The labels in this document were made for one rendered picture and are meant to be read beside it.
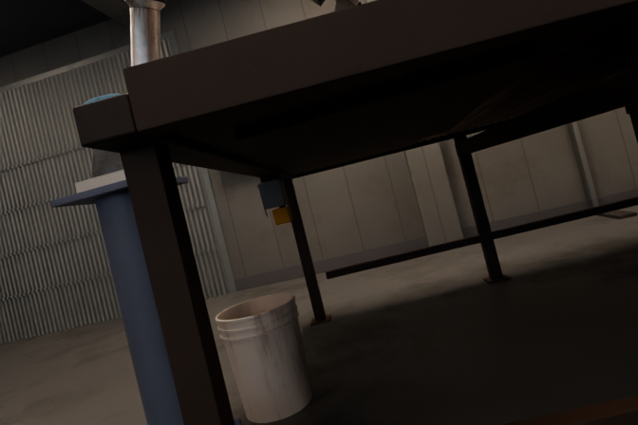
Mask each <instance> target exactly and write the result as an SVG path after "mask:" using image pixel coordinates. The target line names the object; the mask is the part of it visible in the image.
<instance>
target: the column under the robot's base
mask: <svg viewBox="0 0 638 425"><path fill-rule="evenodd" d="M50 202H51V207H52V208H55V207H66V206H78V205H90V204H95V205H96V209H97V213H98V216H99V221H100V225H101V229H102V234H103V240H104V244H105V249H106V253H107V257H108V261H109V266H110V269H111V273H112V277H113V282H114V286H115V289H116V293H117V298H118V302H119V306H120V310H121V314H122V321H123V325H124V330H125V334H126V338H127V341H128V346H129V350H130V354H131V359H132V362H133V366H134V370H135V375H136V379H137V383H138V386H139V391H140V395H141V402H142V407H143V410H144V414H145V418H146V423H147V425H184V422H183V418H182V414H181V410H180V406H179V402H178V395H177V390H176V386H175V383H174V379H173V375H172V370H171V366H170V362H169V359H168V354H167V350H166V346H165V342H164V338H163V334H162V330H161V326H160V319H159V314H158V311H157V307H156V303H155V298H154V294H153V290H152V287H151V283H150V278H149V274H148V270H147V266H146V262H145V258H144V254H143V250H142V246H141V239H140V235H139V231H138V227H137V222H136V218H135V215H134V211H133V206H132V202H131V198H130V194H129V191H128V186H127V182H126V180H122V181H119V182H115V183H111V184H108V185H104V186H102V187H98V188H94V189H91V190H87V191H84V192H80V193H76V194H71V195H68V196H64V197H60V198H57V199H53V200H51V201H50Z"/></svg>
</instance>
